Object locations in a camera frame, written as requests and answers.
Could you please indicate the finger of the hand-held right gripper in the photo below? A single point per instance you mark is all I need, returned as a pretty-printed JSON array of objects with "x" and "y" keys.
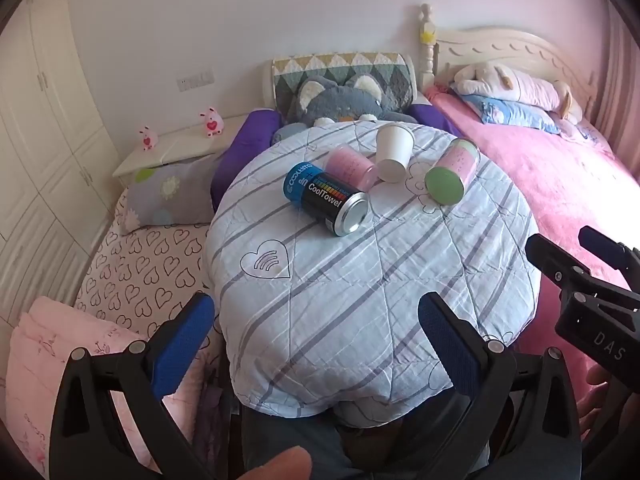
[
  {"x": 607, "y": 247},
  {"x": 557, "y": 261}
]

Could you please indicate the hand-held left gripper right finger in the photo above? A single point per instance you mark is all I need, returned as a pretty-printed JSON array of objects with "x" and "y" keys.
[{"x": 450, "y": 346}]

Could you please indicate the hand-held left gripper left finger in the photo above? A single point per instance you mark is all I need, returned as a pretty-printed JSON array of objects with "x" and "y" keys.
[{"x": 181, "y": 339}]

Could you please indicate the white paper cup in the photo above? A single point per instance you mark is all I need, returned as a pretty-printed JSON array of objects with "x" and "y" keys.
[{"x": 393, "y": 152}]

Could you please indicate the pink plastic cup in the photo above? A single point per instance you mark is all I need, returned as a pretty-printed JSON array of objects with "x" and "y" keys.
[{"x": 352, "y": 166}]

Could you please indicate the person's right hand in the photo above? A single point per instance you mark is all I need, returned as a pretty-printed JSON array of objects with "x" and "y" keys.
[{"x": 597, "y": 410}]

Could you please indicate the person's left hand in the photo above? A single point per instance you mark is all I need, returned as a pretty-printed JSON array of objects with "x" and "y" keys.
[{"x": 277, "y": 466}]

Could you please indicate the heart print bed sheet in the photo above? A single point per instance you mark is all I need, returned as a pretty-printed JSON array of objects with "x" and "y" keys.
[{"x": 150, "y": 265}]

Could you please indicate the pink fleece blanket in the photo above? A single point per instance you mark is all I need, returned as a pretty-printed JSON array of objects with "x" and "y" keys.
[{"x": 545, "y": 180}]

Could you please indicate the striped light blue quilt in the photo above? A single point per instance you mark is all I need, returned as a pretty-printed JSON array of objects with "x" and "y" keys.
[{"x": 350, "y": 300}]

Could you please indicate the folded pink quilt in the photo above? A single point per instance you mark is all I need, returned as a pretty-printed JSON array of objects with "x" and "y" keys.
[{"x": 45, "y": 360}]

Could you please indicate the pink can with green lid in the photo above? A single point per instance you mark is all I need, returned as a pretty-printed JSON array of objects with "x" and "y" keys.
[{"x": 450, "y": 175}]

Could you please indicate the grey flower pillow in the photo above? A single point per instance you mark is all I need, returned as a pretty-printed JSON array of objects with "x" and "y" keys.
[{"x": 170, "y": 192}]

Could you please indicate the blue printed pillow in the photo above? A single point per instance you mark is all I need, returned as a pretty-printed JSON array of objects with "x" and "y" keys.
[{"x": 510, "y": 112}]

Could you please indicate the pink curtain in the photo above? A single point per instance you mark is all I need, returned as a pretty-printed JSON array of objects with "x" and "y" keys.
[{"x": 617, "y": 90}]

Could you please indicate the person's grey pants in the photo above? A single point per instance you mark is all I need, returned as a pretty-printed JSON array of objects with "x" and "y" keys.
[{"x": 310, "y": 440}]

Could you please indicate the white plush dog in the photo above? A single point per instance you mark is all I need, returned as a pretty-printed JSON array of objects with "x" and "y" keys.
[{"x": 515, "y": 85}]

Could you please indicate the black and blue can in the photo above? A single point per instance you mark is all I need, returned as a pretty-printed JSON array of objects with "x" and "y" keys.
[{"x": 325, "y": 200}]

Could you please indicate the white nightstand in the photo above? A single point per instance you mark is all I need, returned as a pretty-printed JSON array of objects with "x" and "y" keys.
[{"x": 185, "y": 145}]

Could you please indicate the pink rabbit figurine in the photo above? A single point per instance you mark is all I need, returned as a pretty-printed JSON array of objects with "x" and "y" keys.
[
  {"x": 211, "y": 121},
  {"x": 148, "y": 138}
]

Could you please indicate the cream wooden bed headboard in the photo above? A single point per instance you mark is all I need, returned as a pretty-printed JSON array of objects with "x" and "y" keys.
[{"x": 500, "y": 45}]

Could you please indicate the white wardrobe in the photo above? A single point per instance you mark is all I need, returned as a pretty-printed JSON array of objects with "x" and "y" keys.
[{"x": 45, "y": 135}]

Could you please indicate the grey plush toy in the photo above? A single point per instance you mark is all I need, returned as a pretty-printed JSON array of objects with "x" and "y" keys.
[{"x": 340, "y": 100}]

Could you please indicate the triangle patterned cushion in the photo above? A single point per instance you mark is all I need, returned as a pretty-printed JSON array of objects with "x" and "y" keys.
[{"x": 345, "y": 65}]

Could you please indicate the wall socket panel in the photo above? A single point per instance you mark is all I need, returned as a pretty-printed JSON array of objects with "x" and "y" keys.
[{"x": 195, "y": 81}]

